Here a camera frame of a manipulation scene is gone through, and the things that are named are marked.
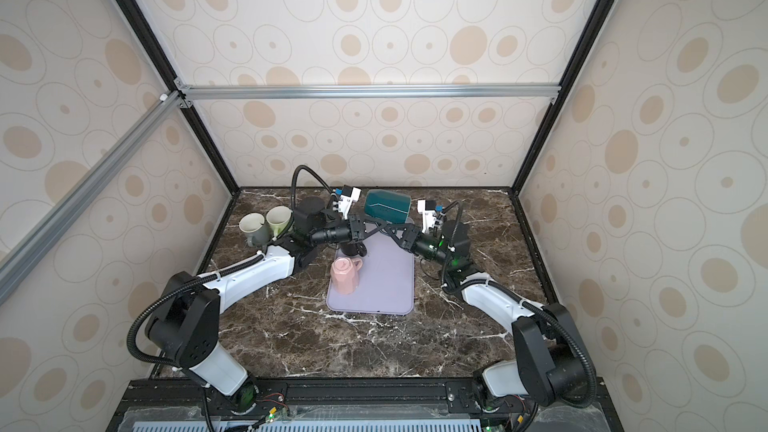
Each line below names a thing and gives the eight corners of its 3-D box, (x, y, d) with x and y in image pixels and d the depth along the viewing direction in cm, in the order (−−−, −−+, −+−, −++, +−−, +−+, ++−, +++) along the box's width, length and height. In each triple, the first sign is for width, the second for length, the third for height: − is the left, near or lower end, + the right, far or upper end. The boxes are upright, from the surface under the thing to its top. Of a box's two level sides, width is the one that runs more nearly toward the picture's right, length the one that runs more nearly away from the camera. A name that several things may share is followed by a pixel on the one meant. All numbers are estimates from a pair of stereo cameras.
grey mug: (243, 237, 107) (232, 221, 99) (263, 225, 111) (254, 208, 103) (259, 256, 102) (248, 239, 95) (279, 242, 106) (271, 225, 98)
